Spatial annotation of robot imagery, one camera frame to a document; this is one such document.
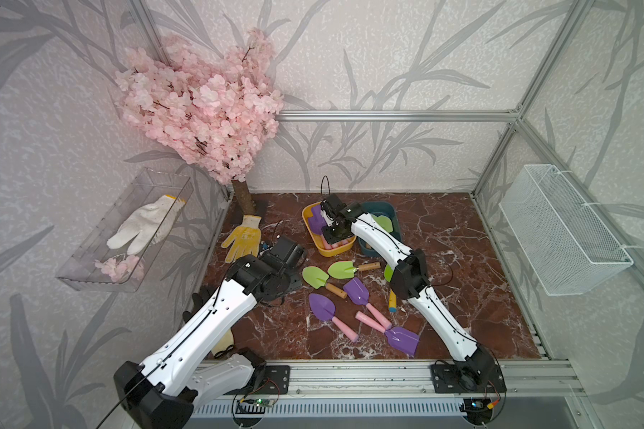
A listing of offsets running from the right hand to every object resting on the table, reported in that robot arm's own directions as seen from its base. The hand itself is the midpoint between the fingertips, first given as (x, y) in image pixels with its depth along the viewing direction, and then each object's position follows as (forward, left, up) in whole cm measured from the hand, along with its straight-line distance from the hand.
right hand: (329, 235), depth 102 cm
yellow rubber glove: (+1, +33, -3) cm, 33 cm away
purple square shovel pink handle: (-5, 0, 0) cm, 5 cm away
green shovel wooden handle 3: (-13, -6, -4) cm, 15 cm away
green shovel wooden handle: (+8, -23, -2) cm, 24 cm away
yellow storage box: (-2, +5, +1) cm, 5 cm away
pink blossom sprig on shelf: (-31, +42, +31) cm, 61 cm away
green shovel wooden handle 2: (-16, +4, -3) cm, 17 cm away
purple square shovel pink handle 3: (-37, -23, -3) cm, 44 cm away
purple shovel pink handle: (+3, +4, +4) cm, 7 cm away
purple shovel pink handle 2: (-28, +1, -3) cm, 28 cm away
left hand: (-26, +9, +14) cm, 31 cm away
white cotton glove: (-18, +44, +31) cm, 57 cm away
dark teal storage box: (+17, -22, -4) cm, 28 cm away
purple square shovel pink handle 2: (-21, -10, -3) cm, 24 cm away
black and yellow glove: (-38, +30, -2) cm, 49 cm away
